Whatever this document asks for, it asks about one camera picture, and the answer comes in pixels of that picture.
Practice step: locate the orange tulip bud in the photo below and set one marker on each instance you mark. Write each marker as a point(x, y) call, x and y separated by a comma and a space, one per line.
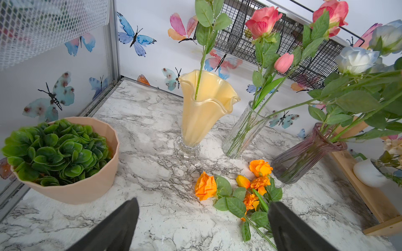
point(243, 182)

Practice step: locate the pink rose small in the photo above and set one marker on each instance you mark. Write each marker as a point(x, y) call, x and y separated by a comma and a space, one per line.
point(267, 85)

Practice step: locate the purple ribbed glass vase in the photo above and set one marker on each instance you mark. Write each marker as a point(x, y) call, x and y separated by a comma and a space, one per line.
point(291, 165)

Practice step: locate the wooden corner shelf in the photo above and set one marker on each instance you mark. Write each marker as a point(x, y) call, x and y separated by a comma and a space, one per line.
point(390, 220)

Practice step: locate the sunflower bouquet in white vase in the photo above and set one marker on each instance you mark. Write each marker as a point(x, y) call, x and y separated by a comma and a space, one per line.
point(387, 168)

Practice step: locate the yellow wavy glass vase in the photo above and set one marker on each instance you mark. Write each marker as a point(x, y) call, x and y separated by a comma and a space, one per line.
point(206, 98)

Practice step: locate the white mesh wall basket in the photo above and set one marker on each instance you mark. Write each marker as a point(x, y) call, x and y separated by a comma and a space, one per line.
point(30, 28)

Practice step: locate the clear ribbed glass vase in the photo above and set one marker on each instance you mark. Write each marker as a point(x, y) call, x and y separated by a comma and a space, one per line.
point(245, 130)

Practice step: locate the orange marigold sprig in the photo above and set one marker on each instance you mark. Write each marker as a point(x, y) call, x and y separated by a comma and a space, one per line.
point(259, 184)
point(251, 202)

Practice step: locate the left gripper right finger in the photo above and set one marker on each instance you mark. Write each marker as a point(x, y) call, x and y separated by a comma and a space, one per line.
point(291, 233)

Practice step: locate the black wire wall basket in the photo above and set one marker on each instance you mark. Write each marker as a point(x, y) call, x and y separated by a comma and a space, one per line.
point(234, 45)

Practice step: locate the orange rose pile top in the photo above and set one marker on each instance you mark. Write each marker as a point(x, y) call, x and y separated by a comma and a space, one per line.
point(260, 168)

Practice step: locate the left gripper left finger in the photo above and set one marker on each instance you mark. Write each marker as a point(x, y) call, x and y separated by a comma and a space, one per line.
point(114, 233)

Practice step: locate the green succulent in pink pot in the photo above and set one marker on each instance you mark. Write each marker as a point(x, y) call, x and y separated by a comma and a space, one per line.
point(72, 160)

